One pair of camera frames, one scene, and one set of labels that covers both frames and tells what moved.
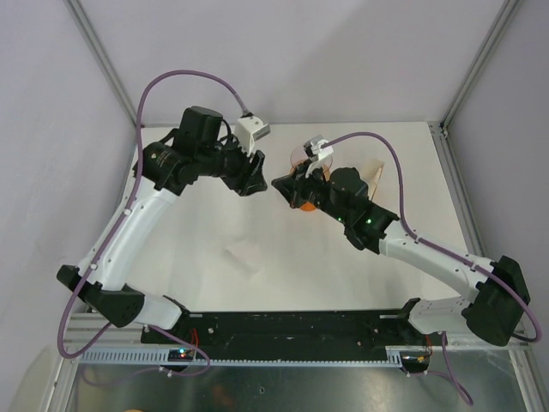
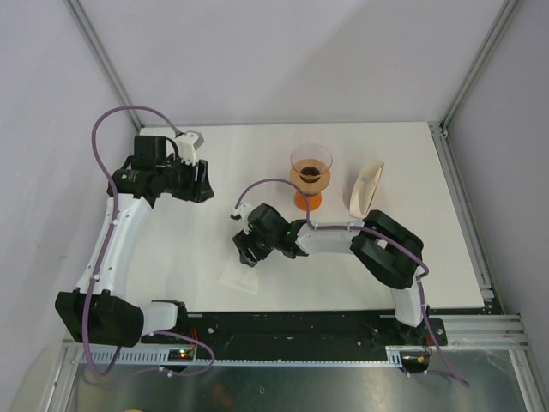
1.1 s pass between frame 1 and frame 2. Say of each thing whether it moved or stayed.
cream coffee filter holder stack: stayed
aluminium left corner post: stayed
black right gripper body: moved
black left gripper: moved
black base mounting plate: stayed
